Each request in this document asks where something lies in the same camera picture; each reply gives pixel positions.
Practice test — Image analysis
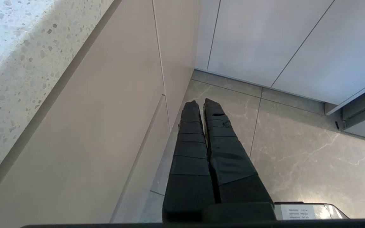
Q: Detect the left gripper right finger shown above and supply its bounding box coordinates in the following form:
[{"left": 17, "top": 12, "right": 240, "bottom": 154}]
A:
[{"left": 202, "top": 98, "right": 277, "bottom": 221}]

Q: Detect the grey labelled robot box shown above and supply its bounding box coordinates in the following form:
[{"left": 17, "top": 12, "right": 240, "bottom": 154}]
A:
[{"left": 274, "top": 201, "right": 350, "bottom": 220}]

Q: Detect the narrow beige cabinet door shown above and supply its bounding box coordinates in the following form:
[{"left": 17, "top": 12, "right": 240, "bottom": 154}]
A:
[{"left": 207, "top": 0, "right": 334, "bottom": 87}]

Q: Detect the wide beige cabinet door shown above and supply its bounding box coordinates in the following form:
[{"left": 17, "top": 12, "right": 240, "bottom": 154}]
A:
[{"left": 271, "top": 0, "right": 365, "bottom": 105}]

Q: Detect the beige pull-out cabinet front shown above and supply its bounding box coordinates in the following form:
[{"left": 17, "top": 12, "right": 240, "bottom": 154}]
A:
[{"left": 152, "top": 0, "right": 202, "bottom": 130}]

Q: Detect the dark grey door frame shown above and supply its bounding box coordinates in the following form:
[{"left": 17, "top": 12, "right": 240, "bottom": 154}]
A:
[{"left": 324, "top": 74, "right": 365, "bottom": 130}]

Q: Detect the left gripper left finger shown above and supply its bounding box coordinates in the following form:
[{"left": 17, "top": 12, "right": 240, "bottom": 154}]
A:
[{"left": 162, "top": 100, "right": 216, "bottom": 223}]

